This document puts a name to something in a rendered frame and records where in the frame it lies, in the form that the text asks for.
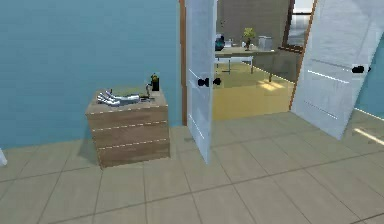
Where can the white room door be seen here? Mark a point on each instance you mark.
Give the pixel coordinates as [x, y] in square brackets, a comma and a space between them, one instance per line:
[200, 73]
[336, 66]

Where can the brown wooden chest of drawers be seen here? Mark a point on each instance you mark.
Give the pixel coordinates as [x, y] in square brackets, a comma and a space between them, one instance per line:
[130, 133]

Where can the dark blue round object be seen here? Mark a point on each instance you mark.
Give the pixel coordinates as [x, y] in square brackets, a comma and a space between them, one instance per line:
[219, 43]

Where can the grey table with white legs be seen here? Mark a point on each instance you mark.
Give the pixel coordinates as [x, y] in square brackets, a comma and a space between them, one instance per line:
[240, 53]

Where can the silver desk lamp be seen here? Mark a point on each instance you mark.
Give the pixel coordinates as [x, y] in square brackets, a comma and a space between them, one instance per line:
[116, 98]

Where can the house plant in dark pot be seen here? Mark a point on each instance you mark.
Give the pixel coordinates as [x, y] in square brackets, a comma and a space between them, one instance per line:
[248, 36]

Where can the pale grey box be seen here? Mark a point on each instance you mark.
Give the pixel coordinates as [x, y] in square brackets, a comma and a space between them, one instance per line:
[265, 42]

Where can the white object at floor edge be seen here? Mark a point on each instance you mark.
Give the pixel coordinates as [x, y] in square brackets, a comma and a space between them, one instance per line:
[2, 158]

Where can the window with brown frame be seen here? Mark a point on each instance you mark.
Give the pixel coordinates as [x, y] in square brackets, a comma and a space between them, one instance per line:
[298, 26]

